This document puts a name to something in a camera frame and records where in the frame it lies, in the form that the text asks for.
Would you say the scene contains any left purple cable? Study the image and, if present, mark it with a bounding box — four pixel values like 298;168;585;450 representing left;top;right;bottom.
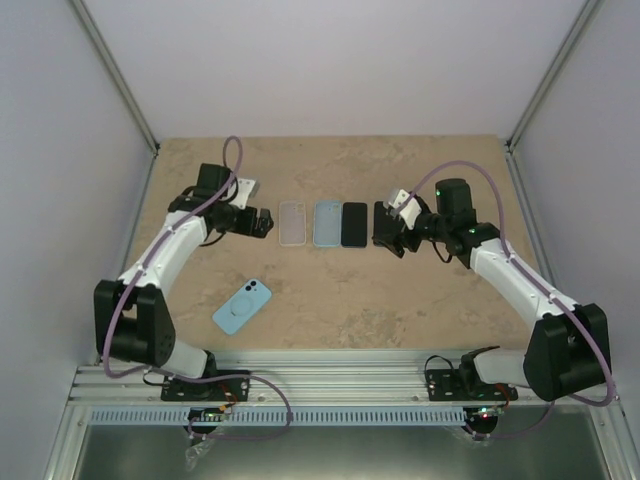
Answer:
99;135;294;444

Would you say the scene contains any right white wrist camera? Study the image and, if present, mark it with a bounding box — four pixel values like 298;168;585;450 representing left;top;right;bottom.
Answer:
386;189;426;230

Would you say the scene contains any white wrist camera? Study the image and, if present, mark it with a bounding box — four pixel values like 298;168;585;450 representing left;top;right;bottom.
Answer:
231;178;260;210
386;189;426;230

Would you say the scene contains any beige phone case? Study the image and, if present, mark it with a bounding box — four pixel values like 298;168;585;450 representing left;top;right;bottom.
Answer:
278;200;306;247

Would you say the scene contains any left circuit board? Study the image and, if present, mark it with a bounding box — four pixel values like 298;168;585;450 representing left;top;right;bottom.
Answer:
187;404;233;424

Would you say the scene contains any light blue phone case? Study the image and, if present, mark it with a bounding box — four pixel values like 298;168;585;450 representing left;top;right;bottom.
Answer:
313;200;342;248

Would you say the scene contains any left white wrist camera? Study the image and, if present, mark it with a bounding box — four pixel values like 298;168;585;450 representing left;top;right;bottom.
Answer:
231;178;260;210

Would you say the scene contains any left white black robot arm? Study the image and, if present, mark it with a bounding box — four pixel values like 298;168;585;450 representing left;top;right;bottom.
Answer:
93;164;274;399

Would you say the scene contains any circuit board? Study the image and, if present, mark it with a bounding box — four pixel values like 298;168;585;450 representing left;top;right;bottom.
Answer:
469;404;505;423
187;404;233;424

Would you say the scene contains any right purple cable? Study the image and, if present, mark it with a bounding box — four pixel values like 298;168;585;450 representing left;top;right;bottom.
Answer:
399;160;617;441

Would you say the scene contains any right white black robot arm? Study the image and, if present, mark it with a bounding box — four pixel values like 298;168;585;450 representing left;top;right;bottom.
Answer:
372;178;611;402

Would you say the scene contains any clear plastic bag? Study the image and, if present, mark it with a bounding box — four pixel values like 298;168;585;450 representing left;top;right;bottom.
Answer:
184;439;213;472

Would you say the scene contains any right aluminium corner post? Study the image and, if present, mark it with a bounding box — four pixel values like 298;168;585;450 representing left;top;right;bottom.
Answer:
504;0;604;154

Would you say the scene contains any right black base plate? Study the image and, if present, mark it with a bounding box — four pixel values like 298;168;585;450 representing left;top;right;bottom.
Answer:
423;355;519;403

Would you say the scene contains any right circuit board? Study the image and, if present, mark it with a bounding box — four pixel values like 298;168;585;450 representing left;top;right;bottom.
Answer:
469;404;505;423

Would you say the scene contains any aluminium corner post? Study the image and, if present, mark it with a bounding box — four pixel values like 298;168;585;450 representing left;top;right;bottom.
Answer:
68;0;160;156
504;0;604;154

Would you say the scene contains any blue slotted cable duct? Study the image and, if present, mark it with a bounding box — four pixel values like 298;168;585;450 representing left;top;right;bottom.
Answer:
88;406;467;427

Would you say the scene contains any black smartphone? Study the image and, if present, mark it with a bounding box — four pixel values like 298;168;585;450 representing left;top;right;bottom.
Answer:
341;202;368;248

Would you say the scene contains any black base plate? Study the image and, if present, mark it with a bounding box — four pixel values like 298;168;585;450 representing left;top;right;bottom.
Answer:
423;355;519;403
161;370;250;403

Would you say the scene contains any aluminium rail frame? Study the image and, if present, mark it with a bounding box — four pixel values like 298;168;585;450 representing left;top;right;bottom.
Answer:
42;134;640;480

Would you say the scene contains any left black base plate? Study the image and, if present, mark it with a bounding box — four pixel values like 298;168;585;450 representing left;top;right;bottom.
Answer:
161;370;250;403

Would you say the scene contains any left aluminium corner post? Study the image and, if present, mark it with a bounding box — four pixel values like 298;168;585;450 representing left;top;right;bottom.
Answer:
68;0;160;156

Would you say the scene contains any purple cable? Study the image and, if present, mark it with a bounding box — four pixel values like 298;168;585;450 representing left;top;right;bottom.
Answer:
99;135;294;444
399;160;617;441

